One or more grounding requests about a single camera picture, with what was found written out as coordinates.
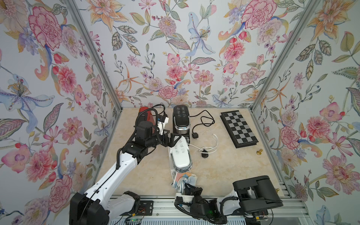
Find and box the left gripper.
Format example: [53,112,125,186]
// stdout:
[145,130,182,148]

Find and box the blue striped cloth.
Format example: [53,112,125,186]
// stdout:
[172,172,197,193]

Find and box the white coffee machine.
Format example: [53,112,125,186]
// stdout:
[168,136,193,175]

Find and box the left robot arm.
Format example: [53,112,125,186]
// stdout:
[69,108,184,225]

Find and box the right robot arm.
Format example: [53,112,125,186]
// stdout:
[174,175,284,225]

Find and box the black coffee machine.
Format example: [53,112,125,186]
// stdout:
[172,105,191,143]

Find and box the red coffee machine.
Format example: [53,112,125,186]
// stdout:
[136,106,156,135]

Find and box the black white chessboard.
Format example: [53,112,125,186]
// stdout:
[220,110,259,148]

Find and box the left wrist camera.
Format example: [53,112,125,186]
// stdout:
[157,115,169,136]

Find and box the black power cable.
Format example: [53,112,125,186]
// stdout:
[189,109,216,139]

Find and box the red machine black cable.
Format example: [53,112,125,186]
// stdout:
[151,103,168,120]

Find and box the white power cable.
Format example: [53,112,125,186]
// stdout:
[188,133,219,159]

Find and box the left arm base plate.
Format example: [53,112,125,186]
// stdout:
[122,200,154,216]

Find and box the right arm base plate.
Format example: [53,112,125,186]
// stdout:
[231,209,269,220]

